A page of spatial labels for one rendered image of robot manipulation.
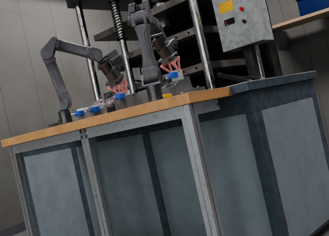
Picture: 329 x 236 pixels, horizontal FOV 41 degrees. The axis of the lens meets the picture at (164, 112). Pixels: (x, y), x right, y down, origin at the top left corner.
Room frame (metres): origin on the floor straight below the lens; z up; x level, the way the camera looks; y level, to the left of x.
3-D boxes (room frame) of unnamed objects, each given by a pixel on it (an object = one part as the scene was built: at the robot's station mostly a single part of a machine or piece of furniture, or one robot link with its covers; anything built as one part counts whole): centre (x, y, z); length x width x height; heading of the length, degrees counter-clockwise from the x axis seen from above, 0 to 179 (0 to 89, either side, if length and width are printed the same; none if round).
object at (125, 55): (3.41, 0.20, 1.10); 0.05 x 0.05 x 1.30
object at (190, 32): (3.59, -0.19, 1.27); 1.10 x 0.74 x 0.05; 48
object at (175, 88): (2.50, 0.00, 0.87); 0.50 x 0.26 x 0.14; 138
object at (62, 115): (2.25, 0.50, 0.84); 0.20 x 0.07 x 0.08; 53
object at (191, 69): (3.59, -0.19, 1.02); 1.10 x 0.74 x 0.05; 48
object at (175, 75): (2.23, -0.07, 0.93); 0.13 x 0.05 x 0.05; 138
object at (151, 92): (1.89, 0.02, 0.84); 0.20 x 0.07 x 0.08; 53
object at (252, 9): (2.87, -0.63, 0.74); 0.30 x 0.22 x 1.47; 48
